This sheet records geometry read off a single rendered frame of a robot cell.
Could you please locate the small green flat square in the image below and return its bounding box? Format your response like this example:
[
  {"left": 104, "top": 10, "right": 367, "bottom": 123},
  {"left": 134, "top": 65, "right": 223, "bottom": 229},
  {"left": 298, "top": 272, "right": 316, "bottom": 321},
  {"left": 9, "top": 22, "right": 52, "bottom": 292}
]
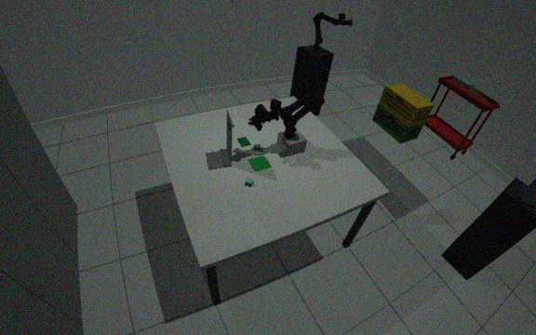
[{"left": 237, "top": 137, "right": 251, "bottom": 147}]

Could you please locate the green square mat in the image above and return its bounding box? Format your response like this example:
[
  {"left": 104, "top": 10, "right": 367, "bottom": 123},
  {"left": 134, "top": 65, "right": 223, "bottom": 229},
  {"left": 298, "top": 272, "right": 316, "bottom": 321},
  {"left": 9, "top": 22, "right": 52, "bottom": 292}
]
[{"left": 248, "top": 156, "right": 271, "bottom": 171}]

